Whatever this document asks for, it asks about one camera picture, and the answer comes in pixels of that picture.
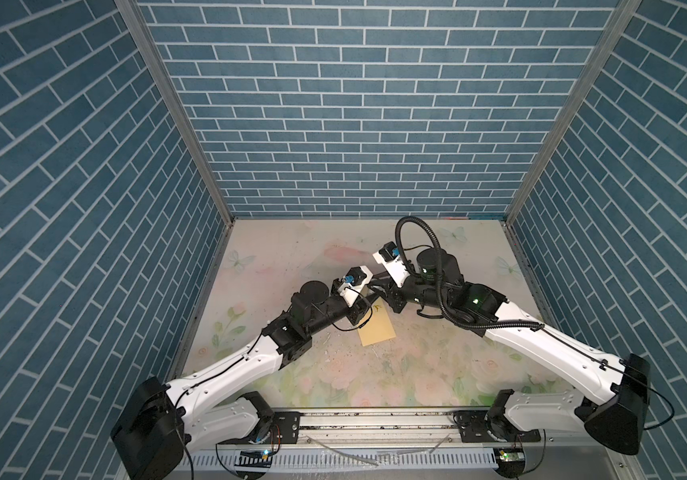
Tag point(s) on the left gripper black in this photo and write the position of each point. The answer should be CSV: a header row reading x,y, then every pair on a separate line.
x,y
358,313

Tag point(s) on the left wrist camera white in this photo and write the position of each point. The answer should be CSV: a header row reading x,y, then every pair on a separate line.
x,y
352,281

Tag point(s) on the right controller board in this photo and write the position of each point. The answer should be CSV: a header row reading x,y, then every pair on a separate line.
x,y
510,455

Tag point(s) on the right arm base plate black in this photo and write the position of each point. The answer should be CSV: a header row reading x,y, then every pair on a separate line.
x,y
475,427

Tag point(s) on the controller board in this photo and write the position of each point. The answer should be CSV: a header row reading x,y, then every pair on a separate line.
x,y
510,455
253,459

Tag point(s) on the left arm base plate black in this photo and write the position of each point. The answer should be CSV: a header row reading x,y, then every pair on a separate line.
x,y
283,427

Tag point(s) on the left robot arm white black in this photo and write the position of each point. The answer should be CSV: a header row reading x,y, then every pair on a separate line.
x,y
163,423

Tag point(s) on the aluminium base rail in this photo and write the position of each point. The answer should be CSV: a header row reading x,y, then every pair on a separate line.
x,y
558,455

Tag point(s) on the yellow envelope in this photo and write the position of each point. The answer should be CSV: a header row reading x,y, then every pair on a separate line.
x,y
379,328

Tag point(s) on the left controller board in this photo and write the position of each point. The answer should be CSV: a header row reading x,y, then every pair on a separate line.
x,y
253,459

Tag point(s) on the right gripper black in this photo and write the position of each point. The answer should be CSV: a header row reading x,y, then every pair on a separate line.
x,y
391,295

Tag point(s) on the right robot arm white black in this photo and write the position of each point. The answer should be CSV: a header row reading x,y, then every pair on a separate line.
x,y
608,397

